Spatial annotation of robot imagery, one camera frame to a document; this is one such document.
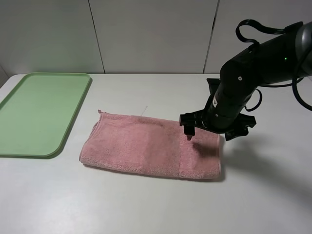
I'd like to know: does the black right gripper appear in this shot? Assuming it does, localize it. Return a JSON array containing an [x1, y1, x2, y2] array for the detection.
[[179, 109, 256, 141]]

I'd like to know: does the pink fluffy towel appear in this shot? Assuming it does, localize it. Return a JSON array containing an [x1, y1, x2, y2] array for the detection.
[[79, 111, 221, 180]]

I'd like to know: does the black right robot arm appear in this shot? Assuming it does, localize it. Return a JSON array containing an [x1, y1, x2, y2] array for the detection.
[[179, 19, 312, 140]]

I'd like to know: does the green plastic tray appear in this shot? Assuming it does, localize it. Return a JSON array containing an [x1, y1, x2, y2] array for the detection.
[[0, 73, 92, 158]]

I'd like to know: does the black right camera cable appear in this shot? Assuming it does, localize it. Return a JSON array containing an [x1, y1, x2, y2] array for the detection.
[[235, 19, 312, 112]]

